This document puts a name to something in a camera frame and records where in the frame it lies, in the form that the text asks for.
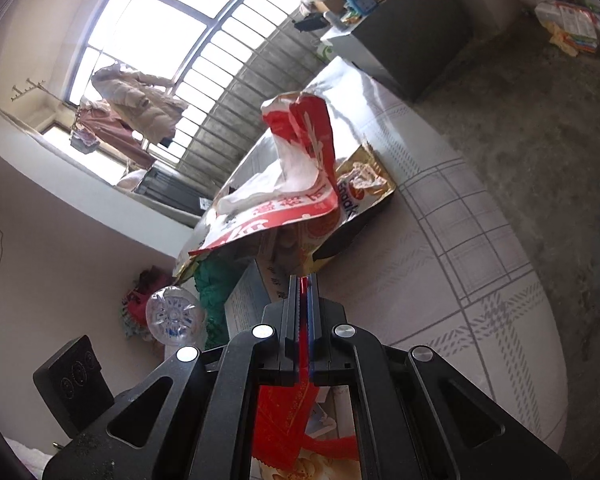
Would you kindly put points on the metal coat hook rack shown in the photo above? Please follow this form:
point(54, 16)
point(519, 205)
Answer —
point(29, 89)

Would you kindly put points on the black flat device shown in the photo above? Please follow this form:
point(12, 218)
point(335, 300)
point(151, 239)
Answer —
point(309, 24)

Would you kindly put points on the dark plastic crate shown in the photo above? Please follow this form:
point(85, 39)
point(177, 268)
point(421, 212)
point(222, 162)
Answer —
point(172, 190)

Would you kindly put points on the beige padded jacket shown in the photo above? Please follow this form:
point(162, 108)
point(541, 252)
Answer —
point(140, 102)

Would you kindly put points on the pile of printed packets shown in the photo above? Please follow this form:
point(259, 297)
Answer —
point(575, 25)

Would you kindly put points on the green white tissue pack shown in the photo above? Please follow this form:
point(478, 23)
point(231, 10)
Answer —
point(325, 52)

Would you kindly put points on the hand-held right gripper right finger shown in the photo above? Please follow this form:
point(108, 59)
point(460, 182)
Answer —
point(314, 340)

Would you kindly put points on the white fuzzy blanket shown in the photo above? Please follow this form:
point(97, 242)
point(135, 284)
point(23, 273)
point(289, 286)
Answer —
point(27, 460)

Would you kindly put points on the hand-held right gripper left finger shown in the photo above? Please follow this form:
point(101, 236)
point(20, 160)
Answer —
point(296, 340)

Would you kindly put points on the pink red bag pile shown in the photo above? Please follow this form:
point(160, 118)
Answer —
point(140, 300)

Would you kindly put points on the red white paper carton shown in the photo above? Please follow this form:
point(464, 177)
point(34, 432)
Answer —
point(310, 125)

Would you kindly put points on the grey cabinet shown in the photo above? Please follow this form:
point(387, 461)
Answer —
point(410, 40)

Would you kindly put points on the green plastic bag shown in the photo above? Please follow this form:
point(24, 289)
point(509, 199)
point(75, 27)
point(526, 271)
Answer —
point(215, 290)

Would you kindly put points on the orange snack packet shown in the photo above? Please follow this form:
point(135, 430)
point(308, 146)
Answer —
point(330, 232)

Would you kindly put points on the pink hanging coat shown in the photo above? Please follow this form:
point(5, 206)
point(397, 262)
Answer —
point(115, 132)

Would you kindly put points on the metal window railing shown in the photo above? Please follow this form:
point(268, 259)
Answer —
point(240, 90)

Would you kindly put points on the gold brown snack packet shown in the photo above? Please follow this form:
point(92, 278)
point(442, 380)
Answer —
point(367, 177)

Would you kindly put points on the clear plastic bottle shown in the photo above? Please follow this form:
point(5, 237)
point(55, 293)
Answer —
point(172, 315)

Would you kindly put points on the small cardboard box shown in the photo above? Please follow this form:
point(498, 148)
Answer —
point(325, 6)

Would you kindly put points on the small purple garment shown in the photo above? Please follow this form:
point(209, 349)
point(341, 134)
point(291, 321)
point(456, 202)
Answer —
point(84, 140)

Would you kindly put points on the black induction cooker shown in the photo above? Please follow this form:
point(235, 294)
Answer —
point(72, 380)

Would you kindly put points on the white tissue paper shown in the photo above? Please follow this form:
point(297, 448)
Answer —
point(292, 172)

